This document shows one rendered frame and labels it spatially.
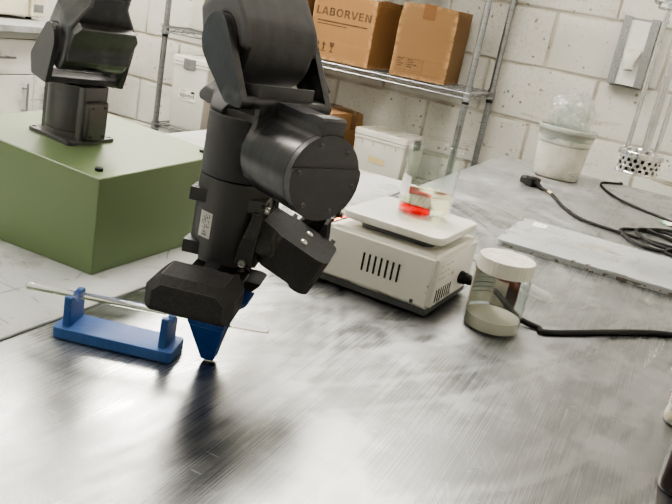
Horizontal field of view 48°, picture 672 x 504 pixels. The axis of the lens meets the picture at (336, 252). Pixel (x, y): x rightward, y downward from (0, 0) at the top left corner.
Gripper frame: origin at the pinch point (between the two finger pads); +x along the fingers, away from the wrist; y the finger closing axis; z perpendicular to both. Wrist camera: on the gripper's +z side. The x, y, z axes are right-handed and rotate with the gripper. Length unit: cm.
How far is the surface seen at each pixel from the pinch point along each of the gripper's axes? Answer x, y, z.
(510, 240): 3, 57, 30
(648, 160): -13, 59, 46
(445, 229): -4.9, 24.6, 17.8
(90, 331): 2.9, -1.7, -9.5
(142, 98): 47, 331, -131
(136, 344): 2.8, -2.1, -5.4
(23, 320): 4.0, -0.5, -15.7
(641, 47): -29, 254, 88
